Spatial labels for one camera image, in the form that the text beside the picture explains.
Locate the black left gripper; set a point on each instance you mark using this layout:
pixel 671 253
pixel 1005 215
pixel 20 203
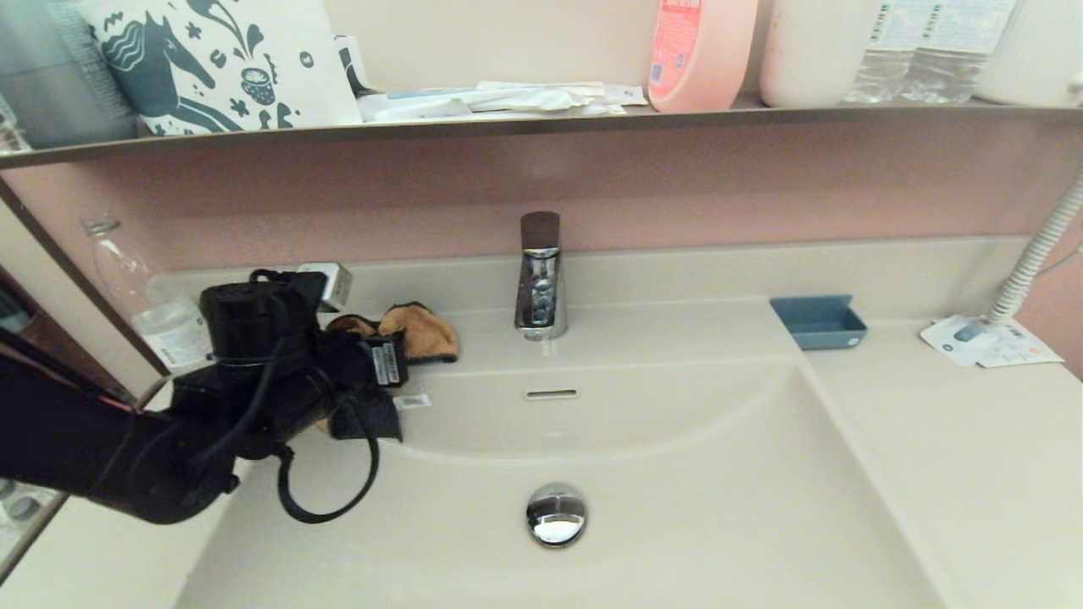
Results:
pixel 364 364

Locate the small white printed sachet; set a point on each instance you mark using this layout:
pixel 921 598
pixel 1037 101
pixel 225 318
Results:
pixel 629 93

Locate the white sachet with blue patch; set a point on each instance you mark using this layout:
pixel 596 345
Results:
pixel 954 338

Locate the orange and grey cleaning cloth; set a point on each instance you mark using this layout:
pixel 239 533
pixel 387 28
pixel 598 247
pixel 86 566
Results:
pixel 423 334

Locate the clear labelled water bottle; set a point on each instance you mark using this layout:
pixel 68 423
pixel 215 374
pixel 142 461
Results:
pixel 954 68
pixel 882 72

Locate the chrome faucet body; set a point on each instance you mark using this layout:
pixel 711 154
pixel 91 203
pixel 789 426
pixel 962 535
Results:
pixel 540 296

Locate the beige ceramic sink basin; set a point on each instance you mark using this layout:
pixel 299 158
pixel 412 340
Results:
pixel 677 507

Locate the brown framed side mirror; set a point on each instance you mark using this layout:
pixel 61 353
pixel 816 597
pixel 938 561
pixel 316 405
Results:
pixel 34 254

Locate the white blue toothbrush packet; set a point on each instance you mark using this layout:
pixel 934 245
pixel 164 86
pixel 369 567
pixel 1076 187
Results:
pixel 413 107

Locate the crumpled white plastic wrapper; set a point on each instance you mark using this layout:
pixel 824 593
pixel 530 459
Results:
pixel 548 97

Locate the small printed white pouch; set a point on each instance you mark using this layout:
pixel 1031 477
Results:
pixel 354 63

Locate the blue soap dish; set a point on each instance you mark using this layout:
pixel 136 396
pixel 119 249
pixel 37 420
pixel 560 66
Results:
pixel 817 324

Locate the brown wall shelf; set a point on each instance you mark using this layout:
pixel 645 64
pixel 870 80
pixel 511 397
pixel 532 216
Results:
pixel 508 127

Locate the clear plastic water bottle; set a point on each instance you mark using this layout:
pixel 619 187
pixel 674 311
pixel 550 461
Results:
pixel 127 271

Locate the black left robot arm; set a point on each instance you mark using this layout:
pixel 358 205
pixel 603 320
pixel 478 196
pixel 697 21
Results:
pixel 85 440

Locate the pink detergent bottle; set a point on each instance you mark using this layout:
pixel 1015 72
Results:
pixel 698 59

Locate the white horse print bag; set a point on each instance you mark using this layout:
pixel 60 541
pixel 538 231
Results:
pixel 288 85

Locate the cream plastic jug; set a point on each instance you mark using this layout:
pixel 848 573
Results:
pixel 808 59

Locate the white round container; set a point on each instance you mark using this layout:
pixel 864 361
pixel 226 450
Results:
pixel 1036 59

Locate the chrome drain stopper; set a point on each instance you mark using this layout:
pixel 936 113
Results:
pixel 556 514

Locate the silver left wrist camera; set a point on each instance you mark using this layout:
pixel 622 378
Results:
pixel 332 286

